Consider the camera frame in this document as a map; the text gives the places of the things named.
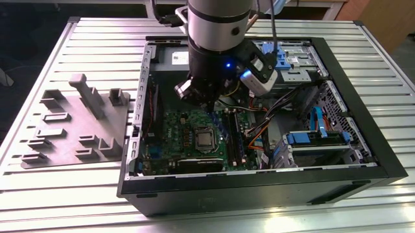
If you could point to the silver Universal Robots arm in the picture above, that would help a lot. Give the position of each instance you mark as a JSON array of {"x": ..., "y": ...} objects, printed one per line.
[{"x": 214, "y": 24}]

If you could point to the black RAM slot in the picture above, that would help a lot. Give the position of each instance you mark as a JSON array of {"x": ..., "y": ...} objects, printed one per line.
[{"x": 234, "y": 140}]

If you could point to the grey power supply unit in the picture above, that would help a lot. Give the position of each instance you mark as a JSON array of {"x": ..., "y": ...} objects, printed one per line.
[{"x": 169, "y": 89}]

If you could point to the blue plastic drive latch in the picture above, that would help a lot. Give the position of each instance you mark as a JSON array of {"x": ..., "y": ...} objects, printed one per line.
[
  {"x": 266, "y": 48},
  {"x": 284, "y": 64}
]

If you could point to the green motherboard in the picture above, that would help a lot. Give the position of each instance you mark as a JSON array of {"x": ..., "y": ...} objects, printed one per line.
[{"x": 178, "y": 126}]

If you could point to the metal drive cage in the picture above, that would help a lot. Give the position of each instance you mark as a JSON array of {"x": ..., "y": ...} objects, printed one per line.
[{"x": 292, "y": 76}]

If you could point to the white power connector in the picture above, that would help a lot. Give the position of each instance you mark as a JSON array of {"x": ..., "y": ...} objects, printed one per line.
[{"x": 248, "y": 132}]

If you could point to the silver CPU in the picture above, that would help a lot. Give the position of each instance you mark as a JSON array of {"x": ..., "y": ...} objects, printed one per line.
[{"x": 205, "y": 138}]

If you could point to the black graphics card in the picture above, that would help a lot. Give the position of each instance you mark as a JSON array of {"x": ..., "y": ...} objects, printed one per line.
[{"x": 200, "y": 163}]

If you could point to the grey parts rack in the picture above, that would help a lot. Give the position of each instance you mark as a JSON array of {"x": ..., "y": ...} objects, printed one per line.
[{"x": 81, "y": 116}]

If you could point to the hard disk in blue carrier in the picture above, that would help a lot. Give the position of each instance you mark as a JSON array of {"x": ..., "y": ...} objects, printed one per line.
[{"x": 320, "y": 140}]

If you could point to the black open PC case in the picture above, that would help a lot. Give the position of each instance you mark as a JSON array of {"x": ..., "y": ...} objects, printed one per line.
[{"x": 228, "y": 194}]

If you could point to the wooden cabinet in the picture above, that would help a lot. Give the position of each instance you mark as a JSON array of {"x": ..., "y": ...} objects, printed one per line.
[{"x": 389, "y": 19}]

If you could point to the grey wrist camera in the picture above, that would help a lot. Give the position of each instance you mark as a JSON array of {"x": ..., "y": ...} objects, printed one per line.
[{"x": 260, "y": 85}]

